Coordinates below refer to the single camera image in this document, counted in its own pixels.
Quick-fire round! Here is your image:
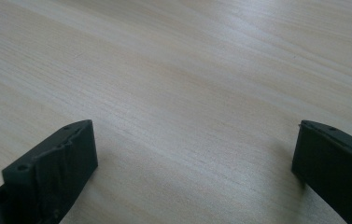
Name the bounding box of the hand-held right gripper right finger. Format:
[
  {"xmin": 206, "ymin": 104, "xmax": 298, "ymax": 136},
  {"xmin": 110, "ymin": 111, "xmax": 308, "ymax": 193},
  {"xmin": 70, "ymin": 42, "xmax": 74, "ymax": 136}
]
[{"xmin": 290, "ymin": 119, "xmax": 352, "ymax": 224}]

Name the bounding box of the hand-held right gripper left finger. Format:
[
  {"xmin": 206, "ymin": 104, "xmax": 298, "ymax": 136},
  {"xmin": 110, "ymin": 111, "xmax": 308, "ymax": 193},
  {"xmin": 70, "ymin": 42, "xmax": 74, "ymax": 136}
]
[{"xmin": 0, "ymin": 119, "xmax": 99, "ymax": 224}]

